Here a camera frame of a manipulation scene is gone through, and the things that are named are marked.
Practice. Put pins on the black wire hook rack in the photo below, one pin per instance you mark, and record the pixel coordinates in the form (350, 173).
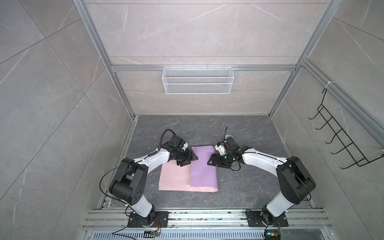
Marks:
(339, 133)

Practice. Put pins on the white wire mesh basket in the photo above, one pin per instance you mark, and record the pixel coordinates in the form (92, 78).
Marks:
(197, 80)

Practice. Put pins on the pink wrapping paper sheet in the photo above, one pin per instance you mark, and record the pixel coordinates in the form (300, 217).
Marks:
(196, 177)

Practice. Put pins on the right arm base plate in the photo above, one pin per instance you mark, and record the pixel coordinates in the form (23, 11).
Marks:
(263, 219)

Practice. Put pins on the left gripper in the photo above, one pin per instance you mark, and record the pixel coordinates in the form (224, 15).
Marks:
(190, 156)

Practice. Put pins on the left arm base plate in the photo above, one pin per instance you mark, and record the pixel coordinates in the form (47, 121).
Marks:
(152, 220)

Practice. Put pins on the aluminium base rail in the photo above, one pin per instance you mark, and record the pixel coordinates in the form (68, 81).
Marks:
(214, 224)

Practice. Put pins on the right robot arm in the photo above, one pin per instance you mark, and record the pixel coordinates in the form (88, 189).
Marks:
(294, 179)

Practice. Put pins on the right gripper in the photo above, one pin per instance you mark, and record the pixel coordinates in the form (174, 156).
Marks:
(213, 157)

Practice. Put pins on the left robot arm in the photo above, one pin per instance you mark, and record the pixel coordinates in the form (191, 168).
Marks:
(128, 184)

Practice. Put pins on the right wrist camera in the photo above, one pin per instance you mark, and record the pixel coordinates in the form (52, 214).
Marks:
(220, 147)

